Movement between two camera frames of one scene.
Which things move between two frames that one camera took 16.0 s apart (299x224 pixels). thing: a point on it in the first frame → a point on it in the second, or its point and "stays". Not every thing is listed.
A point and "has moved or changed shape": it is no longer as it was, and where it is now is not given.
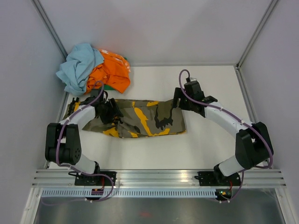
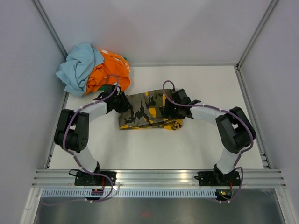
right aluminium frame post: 269,9 stays
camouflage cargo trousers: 138,118 has moved or changed shape
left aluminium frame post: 47,24 stays
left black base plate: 98,180 stays
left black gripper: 114,112 → 125,105
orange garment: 114,72 stays
